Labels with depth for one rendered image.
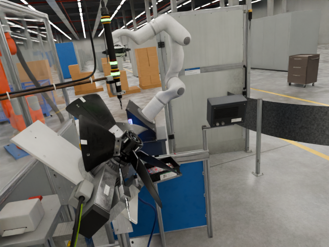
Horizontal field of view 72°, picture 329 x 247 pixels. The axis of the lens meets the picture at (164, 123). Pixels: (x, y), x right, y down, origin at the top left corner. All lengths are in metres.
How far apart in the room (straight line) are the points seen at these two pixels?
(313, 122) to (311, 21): 8.97
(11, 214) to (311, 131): 2.51
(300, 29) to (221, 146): 8.20
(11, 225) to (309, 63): 7.43
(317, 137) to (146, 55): 7.60
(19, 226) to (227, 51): 2.78
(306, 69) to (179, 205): 6.31
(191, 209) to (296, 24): 9.57
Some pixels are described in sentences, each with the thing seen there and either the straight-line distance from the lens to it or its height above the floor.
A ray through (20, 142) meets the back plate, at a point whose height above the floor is 1.34.
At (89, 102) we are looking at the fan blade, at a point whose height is 1.41.
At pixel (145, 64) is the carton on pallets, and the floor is 0.95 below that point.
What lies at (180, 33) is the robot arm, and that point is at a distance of 1.64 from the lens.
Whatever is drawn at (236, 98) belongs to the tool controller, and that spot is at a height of 1.24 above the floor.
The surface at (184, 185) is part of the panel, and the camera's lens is 1.90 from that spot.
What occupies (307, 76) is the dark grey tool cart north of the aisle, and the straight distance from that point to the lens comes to 7.73.
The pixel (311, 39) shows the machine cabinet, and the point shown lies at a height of 1.15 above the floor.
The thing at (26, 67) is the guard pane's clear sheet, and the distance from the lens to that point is 2.01.
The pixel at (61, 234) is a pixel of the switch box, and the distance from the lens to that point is 1.33.
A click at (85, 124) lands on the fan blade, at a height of 1.40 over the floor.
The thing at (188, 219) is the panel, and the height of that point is 0.23.
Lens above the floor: 1.66
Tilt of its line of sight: 19 degrees down
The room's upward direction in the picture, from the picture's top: 7 degrees counter-clockwise
